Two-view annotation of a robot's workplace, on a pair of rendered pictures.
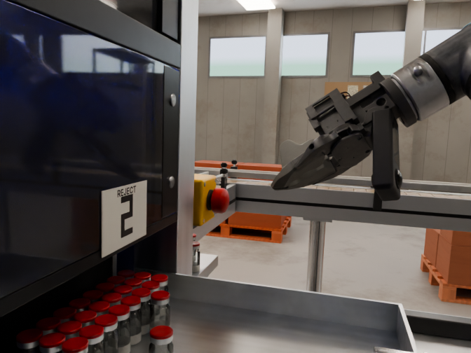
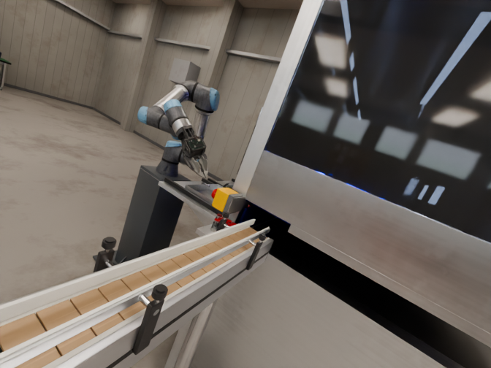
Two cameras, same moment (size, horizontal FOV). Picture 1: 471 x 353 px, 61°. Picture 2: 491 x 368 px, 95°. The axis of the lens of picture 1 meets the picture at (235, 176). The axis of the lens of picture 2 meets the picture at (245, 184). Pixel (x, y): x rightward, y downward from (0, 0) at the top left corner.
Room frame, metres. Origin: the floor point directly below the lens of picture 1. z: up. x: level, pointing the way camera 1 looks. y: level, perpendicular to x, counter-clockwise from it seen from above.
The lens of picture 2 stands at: (1.39, 0.28, 1.24)
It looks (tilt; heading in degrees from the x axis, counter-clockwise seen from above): 12 degrees down; 192
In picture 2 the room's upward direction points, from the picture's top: 21 degrees clockwise
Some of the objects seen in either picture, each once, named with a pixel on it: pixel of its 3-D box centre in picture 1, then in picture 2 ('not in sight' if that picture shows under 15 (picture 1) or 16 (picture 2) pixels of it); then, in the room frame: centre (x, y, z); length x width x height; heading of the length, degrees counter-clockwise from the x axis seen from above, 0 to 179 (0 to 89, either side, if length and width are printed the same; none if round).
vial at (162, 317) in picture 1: (160, 314); not in sight; (0.42, 0.08, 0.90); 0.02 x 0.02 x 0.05
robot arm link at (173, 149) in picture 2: not in sight; (174, 150); (0.02, -0.56, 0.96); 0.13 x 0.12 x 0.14; 105
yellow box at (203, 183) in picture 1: (189, 198); (226, 200); (0.64, 0.07, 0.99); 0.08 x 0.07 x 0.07; 76
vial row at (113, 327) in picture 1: (125, 325); not in sight; (0.39, 0.11, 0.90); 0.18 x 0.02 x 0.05; 165
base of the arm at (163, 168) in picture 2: not in sight; (169, 166); (0.02, -0.57, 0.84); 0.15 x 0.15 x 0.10
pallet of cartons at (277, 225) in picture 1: (235, 197); not in sight; (4.39, -0.02, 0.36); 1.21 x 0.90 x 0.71; 70
